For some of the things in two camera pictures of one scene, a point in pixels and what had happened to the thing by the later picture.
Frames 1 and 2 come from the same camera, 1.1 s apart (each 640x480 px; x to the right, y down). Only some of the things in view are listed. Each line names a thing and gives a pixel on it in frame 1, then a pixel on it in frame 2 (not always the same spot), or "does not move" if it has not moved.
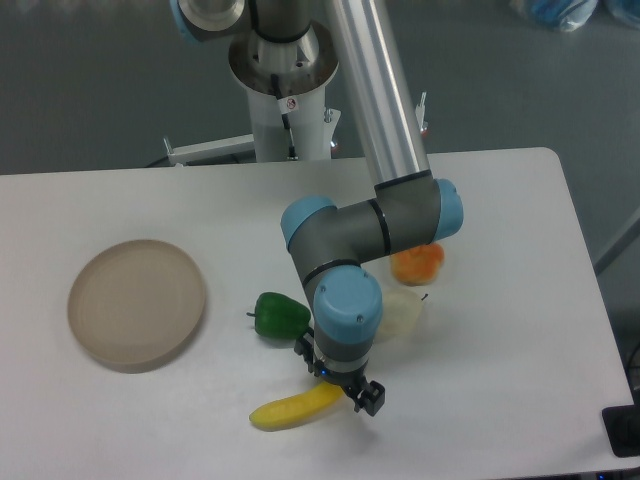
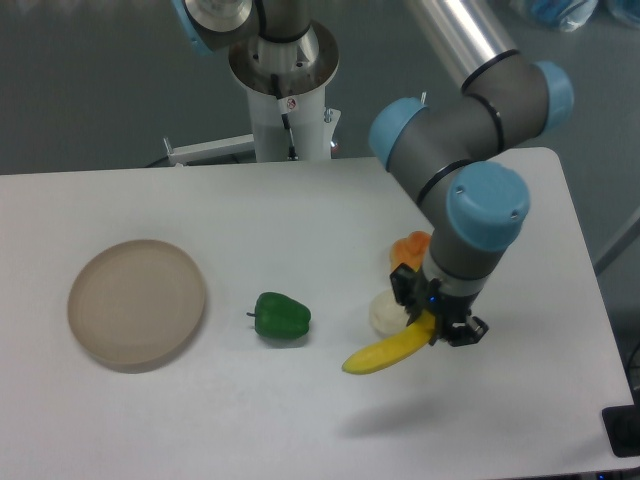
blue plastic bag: x=567 y=15 does not move
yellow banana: x=290 y=410 -> x=393 y=348
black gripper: x=371 y=399 -> x=449 y=310
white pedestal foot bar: x=210 y=150 does not move
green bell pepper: x=279 y=316 does not move
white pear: x=401 y=309 does not move
